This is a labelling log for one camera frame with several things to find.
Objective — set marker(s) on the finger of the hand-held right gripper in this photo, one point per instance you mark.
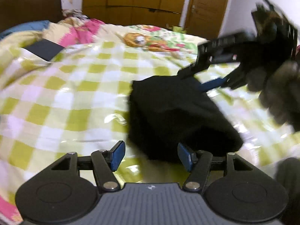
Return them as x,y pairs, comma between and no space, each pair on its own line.
214,84
193,70

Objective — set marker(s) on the black pants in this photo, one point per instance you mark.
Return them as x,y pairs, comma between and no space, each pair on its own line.
175,117

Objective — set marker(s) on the blue pillow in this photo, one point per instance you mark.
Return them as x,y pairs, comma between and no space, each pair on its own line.
21,28

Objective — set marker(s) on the person's right hand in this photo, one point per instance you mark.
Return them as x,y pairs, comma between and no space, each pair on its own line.
279,93

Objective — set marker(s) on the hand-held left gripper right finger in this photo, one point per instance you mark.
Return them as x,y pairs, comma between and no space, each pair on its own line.
184,157

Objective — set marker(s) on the dark blue folded cloth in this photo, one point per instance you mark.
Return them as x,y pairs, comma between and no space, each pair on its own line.
45,49

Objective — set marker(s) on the green checkered plastic sheet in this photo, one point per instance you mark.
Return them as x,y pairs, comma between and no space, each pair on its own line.
70,103

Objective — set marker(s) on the printed cartoon quilt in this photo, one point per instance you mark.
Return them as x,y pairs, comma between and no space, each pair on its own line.
145,39

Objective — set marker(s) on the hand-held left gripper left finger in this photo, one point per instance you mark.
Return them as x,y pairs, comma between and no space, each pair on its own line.
118,155

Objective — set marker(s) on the dark brown headboard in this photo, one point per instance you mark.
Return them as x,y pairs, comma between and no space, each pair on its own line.
30,2

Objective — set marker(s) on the wooden door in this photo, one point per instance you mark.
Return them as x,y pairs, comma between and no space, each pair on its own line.
206,7

